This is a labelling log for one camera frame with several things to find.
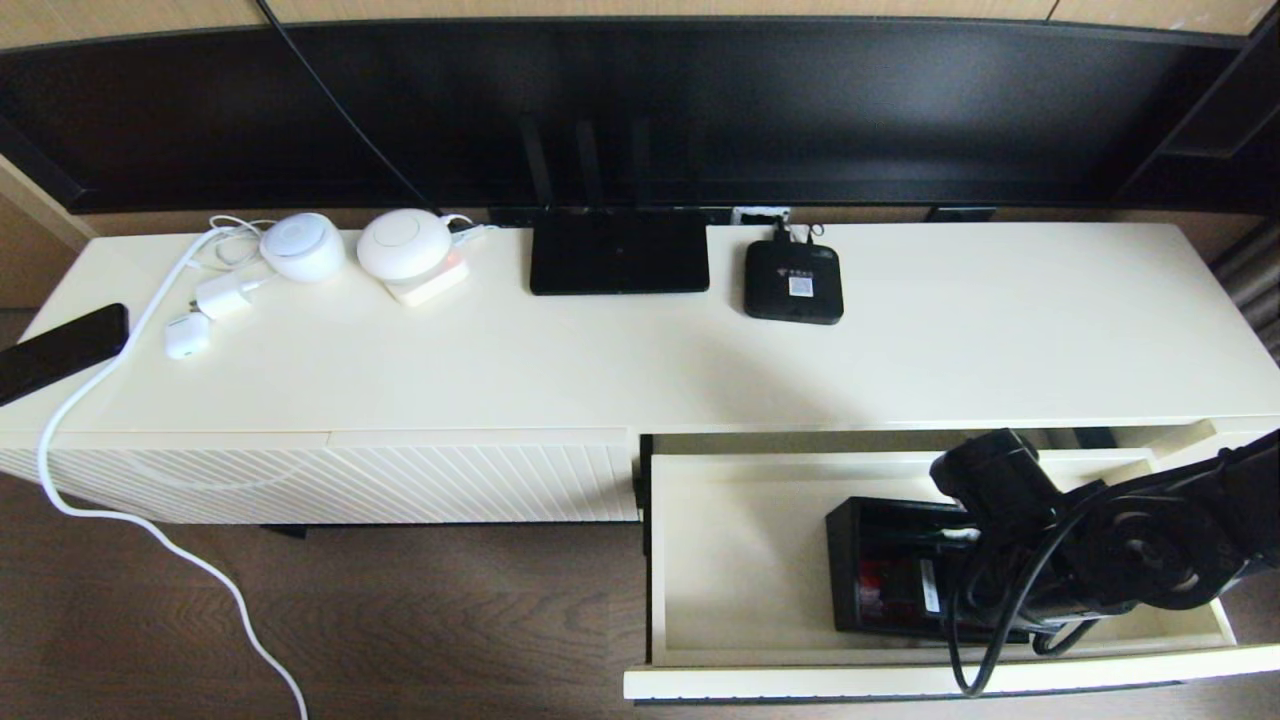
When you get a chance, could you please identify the red green small packet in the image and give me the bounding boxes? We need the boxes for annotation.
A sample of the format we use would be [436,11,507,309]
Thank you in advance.
[858,563,909,613]

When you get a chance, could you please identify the black organizer box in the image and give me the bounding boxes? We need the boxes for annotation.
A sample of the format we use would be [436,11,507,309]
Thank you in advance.
[825,496,1043,643]

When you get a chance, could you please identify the dark cabinet handle bar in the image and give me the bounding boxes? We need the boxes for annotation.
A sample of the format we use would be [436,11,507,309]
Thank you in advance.
[635,682,1183,705]

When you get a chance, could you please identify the cream ribbed drawer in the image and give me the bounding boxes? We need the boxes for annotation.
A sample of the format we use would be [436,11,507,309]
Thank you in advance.
[624,430,1280,701]

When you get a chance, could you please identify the cream tv cabinet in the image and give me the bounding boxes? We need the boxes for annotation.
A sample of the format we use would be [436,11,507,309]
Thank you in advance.
[0,222,1280,528]

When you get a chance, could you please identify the black set-top box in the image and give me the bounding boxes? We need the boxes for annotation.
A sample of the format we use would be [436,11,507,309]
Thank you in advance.
[743,238,847,327]

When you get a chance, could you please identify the black side shelf unit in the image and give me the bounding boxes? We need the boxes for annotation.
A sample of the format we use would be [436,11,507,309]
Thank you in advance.
[1118,10,1280,213]

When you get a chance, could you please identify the black router with antennas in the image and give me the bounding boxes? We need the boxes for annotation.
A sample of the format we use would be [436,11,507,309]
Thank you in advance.
[518,115,713,297]

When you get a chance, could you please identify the black television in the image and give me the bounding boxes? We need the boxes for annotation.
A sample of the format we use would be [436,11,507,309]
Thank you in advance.
[0,15,1246,217]

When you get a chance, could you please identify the white pink square base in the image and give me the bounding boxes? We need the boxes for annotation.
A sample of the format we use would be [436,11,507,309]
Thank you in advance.
[383,250,472,308]

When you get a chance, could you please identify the white dome device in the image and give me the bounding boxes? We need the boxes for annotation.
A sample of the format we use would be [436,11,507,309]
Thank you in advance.
[356,207,455,282]

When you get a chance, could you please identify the white round speaker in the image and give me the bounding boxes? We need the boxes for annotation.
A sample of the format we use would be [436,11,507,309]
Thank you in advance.
[260,212,349,284]

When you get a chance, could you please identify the white charger plug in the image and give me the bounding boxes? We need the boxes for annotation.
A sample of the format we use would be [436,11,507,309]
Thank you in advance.
[195,275,266,322]

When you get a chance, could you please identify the black smartphone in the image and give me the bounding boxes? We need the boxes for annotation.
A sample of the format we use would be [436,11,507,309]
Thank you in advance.
[0,302,132,407]

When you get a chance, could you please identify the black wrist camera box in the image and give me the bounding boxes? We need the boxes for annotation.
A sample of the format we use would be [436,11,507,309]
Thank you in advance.
[905,555,952,619]

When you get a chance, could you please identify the thin white cable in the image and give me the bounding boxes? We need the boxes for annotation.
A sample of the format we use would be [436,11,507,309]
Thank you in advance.
[185,213,280,301]

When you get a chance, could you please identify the long black cable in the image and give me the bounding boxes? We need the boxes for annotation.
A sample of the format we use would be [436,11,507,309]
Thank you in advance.
[254,0,447,217]

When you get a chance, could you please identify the thick white power cable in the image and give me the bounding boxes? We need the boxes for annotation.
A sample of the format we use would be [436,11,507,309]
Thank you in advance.
[37,222,312,720]

